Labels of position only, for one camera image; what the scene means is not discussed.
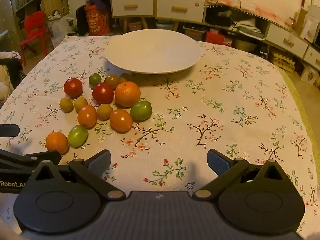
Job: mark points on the small yellow tomato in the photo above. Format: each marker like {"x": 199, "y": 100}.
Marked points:
{"x": 125, "y": 78}
{"x": 80, "y": 103}
{"x": 66, "y": 104}
{"x": 104, "y": 111}

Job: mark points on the large orange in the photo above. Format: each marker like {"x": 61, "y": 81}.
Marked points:
{"x": 127, "y": 93}

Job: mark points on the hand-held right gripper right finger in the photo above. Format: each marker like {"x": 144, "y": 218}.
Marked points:
{"x": 217, "y": 161}

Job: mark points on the low wooden cabinet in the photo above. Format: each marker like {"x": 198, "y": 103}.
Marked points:
{"x": 262, "y": 33}

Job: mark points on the red tomato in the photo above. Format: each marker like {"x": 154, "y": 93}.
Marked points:
{"x": 103, "y": 93}
{"x": 73, "y": 87}

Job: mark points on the wooden shelf unit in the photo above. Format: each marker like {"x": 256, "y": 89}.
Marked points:
{"x": 53, "y": 2}

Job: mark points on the black jacket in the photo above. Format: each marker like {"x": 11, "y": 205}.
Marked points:
{"x": 8, "y": 63}

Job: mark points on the orange printed bag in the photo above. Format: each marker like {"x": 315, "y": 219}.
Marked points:
{"x": 96, "y": 22}

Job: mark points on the floral tablecloth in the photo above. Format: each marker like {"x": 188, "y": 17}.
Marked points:
{"x": 200, "y": 130}

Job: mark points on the patterned curtain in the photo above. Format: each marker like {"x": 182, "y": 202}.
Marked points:
{"x": 12, "y": 10}

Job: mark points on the yellow egg carton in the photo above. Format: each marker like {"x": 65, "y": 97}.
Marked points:
{"x": 282, "y": 61}

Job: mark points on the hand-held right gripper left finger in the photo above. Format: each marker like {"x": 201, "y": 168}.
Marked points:
{"x": 100, "y": 161}

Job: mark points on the red plastic chair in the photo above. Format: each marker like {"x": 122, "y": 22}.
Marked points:
{"x": 35, "y": 21}

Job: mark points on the pink cloth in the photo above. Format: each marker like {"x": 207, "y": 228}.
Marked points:
{"x": 250, "y": 5}

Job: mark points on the black electronics box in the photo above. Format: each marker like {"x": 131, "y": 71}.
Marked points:
{"x": 220, "y": 17}

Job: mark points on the black flat board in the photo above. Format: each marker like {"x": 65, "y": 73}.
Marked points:
{"x": 80, "y": 20}

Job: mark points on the yellow green mat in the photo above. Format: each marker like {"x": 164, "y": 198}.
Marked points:
{"x": 300, "y": 105}

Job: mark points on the cream fleece blanket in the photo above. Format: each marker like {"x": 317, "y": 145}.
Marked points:
{"x": 3, "y": 85}

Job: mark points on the white shopping bag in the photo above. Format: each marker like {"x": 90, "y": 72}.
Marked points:
{"x": 58, "y": 23}

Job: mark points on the small orange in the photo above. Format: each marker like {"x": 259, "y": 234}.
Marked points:
{"x": 57, "y": 142}

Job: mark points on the olive brown tomato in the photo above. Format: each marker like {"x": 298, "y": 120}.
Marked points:
{"x": 111, "y": 81}

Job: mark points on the dark green tomato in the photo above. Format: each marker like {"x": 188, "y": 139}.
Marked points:
{"x": 95, "y": 80}

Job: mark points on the red box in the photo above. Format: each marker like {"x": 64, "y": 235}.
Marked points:
{"x": 217, "y": 38}

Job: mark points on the white ribbed plate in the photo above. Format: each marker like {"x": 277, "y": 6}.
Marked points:
{"x": 150, "y": 52}

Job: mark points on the orange tomato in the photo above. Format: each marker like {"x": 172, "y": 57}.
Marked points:
{"x": 87, "y": 116}
{"x": 121, "y": 120}

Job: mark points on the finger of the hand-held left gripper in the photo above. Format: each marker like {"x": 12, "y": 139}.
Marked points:
{"x": 53, "y": 157}
{"x": 10, "y": 130}

